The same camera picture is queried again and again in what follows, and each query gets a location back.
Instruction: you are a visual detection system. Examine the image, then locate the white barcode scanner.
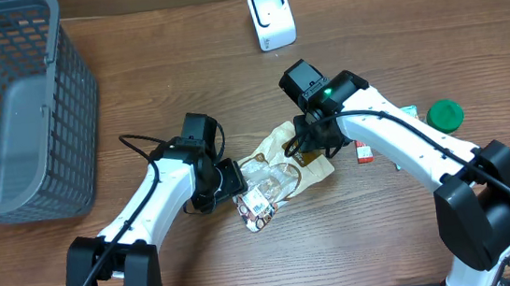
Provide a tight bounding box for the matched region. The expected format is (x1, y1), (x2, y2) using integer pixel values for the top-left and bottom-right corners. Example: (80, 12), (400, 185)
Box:
(247, 0), (297, 52)

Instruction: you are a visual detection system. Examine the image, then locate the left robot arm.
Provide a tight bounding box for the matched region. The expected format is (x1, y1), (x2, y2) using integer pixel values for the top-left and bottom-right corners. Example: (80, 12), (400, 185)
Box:
(65, 113), (247, 286)

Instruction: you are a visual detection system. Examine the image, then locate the white brown snack wrapper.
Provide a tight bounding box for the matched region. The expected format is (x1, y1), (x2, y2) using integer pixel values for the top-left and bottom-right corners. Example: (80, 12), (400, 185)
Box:
(234, 121), (334, 233)

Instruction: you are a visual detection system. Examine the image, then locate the red white snack bar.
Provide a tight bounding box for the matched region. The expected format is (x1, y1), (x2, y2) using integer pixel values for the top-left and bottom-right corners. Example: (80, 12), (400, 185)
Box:
(354, 140), (375, 164)

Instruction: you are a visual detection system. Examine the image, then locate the grey plastic mesh basket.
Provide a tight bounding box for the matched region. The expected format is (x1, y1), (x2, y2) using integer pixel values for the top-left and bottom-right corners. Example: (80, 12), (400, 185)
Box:
(0, 0), (99, 224)

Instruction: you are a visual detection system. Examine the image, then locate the green lid Knorr jar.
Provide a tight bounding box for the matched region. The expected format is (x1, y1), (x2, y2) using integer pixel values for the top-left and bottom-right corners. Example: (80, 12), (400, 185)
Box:
(426, 99), (465, 134)

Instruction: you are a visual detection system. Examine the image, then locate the teal orange snack packet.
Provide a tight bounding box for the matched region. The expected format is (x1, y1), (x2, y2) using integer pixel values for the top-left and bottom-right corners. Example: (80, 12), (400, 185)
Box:
(390, 104), (425, 172)

